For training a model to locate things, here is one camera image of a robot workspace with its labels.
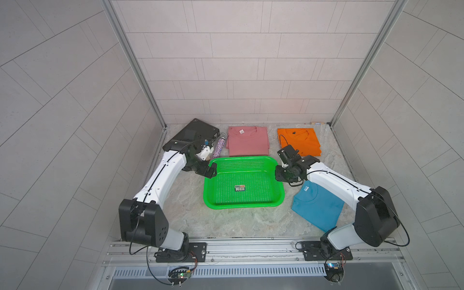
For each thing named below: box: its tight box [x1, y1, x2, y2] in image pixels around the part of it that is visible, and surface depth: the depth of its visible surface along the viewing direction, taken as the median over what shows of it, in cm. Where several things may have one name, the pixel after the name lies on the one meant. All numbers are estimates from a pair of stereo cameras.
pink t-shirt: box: [225, 126, 270, 157], surface depth 110 cm
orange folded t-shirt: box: [277, 128, 322, 157], surface depth 111 cm
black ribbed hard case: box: [162, 118, 221, 153], surface depth 107 cm
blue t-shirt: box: [291, 180, 345, 232], surface depth 84 cm
